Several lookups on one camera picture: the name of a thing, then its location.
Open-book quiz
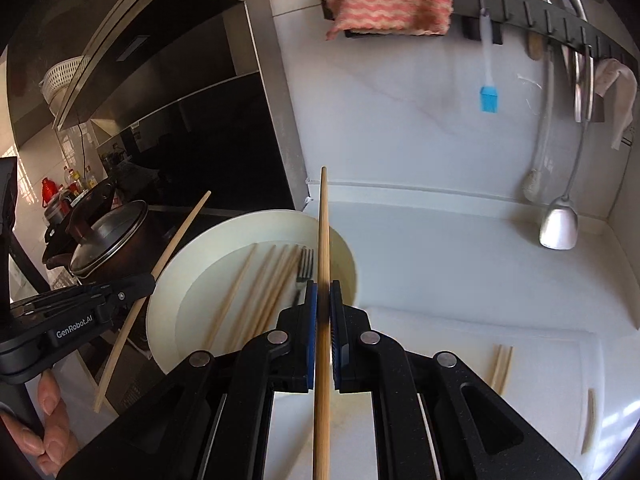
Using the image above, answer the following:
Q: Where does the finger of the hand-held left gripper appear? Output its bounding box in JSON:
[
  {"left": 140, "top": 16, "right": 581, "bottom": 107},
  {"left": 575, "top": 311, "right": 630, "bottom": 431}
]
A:
[
  {"left": 10, "top": 282, "right": 121, "bottom": 312},
  {"left": 97, "top": 272, "right": 157, "bottom": 325}
]

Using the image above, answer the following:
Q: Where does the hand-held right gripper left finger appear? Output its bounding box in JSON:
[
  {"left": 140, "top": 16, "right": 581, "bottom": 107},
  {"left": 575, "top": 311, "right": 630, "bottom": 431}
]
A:
[{"left": 57, "top": 281, "right": 319, "bottom": 480}]

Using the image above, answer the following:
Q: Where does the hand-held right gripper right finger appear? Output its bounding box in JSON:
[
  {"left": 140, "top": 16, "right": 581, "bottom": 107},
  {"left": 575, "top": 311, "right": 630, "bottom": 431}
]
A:
[{"left": 329, "top": 280, "right": 583, "bottom": 480}]

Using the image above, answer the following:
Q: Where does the pile of bamboo chopsticks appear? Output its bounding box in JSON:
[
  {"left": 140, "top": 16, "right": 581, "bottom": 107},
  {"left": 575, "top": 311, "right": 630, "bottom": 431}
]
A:
[{"left": 225, "top": 244, "right": 301, "bottom": 356}]

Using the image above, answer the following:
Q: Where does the metal fork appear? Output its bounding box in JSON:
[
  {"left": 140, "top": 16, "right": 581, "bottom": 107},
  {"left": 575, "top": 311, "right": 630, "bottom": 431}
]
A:
[{"left": 287, "top": 247, "right": 316, "bottom": 308}]

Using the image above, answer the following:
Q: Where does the white round bowl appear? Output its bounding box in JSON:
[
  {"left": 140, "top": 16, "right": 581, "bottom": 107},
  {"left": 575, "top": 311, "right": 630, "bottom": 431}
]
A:
[{"left": 145, "top": 210, "right": 358, "bottom": 376}]

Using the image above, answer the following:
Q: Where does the person's left hand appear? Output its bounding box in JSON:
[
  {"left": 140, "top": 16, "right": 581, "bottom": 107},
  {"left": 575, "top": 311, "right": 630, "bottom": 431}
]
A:
[{"left": 0, "top": 367, "right": 81, "bottom": 478}]

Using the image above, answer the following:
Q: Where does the dark cooking pot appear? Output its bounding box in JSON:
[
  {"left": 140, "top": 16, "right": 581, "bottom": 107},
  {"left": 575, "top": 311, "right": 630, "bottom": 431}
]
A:
[{"left": 42, "top": 180, "right": 166, "bottom": 281}]

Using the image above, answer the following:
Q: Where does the white plastic cutting board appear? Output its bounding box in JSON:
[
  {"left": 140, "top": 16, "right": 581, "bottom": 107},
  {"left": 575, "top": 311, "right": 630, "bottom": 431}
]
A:
[{"left": 270, "top": 305, "right": 608, "bottom": 480}]

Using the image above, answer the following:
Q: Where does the black range hood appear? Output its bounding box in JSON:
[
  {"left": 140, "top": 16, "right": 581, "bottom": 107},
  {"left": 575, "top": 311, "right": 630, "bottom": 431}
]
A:
[{"left": 7, "top": 0, "right": 308, "bottom": 211}]

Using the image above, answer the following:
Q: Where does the white plastic colander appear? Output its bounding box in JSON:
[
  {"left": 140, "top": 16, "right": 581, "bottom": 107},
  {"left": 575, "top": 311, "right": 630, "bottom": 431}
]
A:
[{"left": 40, "top": 56, "right": 93, "bottom": 111}]

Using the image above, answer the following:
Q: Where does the metal spatula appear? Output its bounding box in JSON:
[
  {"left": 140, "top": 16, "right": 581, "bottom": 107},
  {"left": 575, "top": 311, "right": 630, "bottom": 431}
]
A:
[{"left": 539, "top": 45, "right": 596, "bottom": 250}]

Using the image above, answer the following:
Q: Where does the blue silicone basting brush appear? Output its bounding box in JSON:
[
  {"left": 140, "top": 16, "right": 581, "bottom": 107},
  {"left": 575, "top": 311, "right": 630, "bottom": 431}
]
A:
[{"left": 477, "top": 7, "right": 501, "bottom": 113}]

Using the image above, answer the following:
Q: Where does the pink striped dishcloth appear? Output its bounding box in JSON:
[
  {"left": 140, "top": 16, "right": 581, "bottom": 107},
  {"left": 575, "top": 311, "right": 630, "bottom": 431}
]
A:
[{"left": 318, "top": 0, "right": 454, "bottom": 42}]

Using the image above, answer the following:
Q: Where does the white hanging cloth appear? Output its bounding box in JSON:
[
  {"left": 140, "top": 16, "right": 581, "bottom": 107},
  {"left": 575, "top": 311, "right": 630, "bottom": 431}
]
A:
[{"left": 592, "top": 58, "right": 638, "bottom": 151}]

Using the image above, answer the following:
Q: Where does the black wall rack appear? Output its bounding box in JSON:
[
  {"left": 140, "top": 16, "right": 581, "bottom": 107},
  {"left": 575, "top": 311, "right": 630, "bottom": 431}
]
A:
[{"left": 320, "top": 0, "right": 637, "bottom": 71}]

